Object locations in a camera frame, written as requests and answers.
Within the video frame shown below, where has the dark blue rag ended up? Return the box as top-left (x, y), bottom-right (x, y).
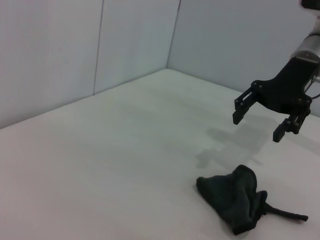
top-left (195, 164), bottom-right (309, 236)

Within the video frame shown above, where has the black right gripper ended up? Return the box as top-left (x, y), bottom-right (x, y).
top-left (232, 56), bottom-right (320, 143)

